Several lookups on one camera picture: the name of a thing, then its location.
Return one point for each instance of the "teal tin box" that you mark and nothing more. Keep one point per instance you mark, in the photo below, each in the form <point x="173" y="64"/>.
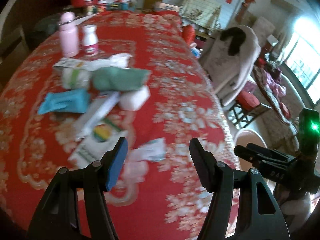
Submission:
<point x="119" y="6"/>

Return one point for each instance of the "white tissue paper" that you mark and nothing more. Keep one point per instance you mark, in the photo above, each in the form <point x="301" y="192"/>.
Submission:
<point x="120" y="60"/>

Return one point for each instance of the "floral cloth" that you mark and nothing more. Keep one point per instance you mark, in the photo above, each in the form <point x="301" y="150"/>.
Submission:
<point x="200" y="11"/>

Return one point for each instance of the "white foam block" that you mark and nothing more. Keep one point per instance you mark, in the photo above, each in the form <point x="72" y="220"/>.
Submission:
<point x="133" y="98"/>

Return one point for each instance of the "small white blue packet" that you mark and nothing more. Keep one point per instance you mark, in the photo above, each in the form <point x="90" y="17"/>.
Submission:
<point x="151" y="150"/>

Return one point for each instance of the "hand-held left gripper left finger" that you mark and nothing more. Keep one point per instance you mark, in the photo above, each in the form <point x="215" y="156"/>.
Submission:
<point x="117" y="163"/>

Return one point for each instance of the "green plastic bag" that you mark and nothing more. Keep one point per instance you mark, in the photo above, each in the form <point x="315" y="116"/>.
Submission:
<point x="120" y="79"/>

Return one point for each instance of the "white chair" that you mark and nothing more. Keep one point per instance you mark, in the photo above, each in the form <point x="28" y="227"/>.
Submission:
<point x="225" y="90"/>

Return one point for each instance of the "window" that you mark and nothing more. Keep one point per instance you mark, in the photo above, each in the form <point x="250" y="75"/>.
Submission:
<point x="305" y="55"/>

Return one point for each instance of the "long white tube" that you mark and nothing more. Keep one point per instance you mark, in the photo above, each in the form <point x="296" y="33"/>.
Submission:
<point x="100" y="113"/>

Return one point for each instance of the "pink blanket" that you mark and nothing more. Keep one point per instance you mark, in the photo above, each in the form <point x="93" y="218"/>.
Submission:
<point x="273" y="80"/>

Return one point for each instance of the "black cloth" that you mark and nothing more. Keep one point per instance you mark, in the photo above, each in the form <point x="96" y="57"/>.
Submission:
<point x="235" y="41"/>

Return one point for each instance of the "flat white green packet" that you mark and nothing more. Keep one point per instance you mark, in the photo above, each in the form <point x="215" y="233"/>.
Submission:
<point x="72" y="64"/>

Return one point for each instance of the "red patterned tablecloth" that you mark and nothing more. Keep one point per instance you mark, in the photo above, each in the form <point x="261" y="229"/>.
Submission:
<point x="140" y="45"/>

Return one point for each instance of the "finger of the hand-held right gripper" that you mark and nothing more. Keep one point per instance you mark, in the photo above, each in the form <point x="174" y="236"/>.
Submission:
<point x="246" y="155"/>
<point x="270" y="150"/>

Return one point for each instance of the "red sofa pillow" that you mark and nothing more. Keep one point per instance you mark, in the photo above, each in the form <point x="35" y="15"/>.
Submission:
<point x="285" y="110"/>

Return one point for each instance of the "white green-striped roll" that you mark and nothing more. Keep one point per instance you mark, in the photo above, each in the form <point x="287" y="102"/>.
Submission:
<point x="73" y="78"/>

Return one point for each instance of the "white packet colourful print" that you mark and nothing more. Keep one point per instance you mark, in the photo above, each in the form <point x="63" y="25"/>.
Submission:
<point x="100" y="141"/>

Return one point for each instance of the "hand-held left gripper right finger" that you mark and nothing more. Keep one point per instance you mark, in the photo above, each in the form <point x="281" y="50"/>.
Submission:
<point x="199" y="163"/>

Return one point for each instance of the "cardboard box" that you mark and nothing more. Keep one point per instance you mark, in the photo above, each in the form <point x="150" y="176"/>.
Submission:
<point x="166" y="6"/>

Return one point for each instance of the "white pill bottle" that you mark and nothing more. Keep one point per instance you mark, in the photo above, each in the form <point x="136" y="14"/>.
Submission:
<point x="90" y="41"/>

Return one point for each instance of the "blue wet wipes packet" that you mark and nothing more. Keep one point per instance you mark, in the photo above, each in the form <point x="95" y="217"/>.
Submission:
<point x="65" y="102"/>

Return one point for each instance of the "patterned sofa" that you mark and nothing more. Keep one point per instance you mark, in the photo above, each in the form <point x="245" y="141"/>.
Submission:
<point x="275" y="110"/>

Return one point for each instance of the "beige round bin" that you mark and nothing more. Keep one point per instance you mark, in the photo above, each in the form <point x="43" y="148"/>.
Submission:
<point x="247" y="136"/>

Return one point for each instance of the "jar with white lid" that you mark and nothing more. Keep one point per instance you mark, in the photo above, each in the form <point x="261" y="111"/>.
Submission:
<point x="101" y="6"/>

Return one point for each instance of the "small wooden chair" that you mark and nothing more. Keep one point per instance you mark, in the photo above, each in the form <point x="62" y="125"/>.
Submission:
<point x="241" y="116"/>

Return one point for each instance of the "white fleece coat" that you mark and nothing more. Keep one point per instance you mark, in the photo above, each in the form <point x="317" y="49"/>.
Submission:
<point x="247" y="62"/>

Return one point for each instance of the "red seat cushion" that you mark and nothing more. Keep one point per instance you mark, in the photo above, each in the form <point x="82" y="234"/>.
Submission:
<point x="248" y="100"/>

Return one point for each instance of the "pink bottle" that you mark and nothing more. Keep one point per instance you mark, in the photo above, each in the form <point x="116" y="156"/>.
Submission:
<point x="68" y="37"/>

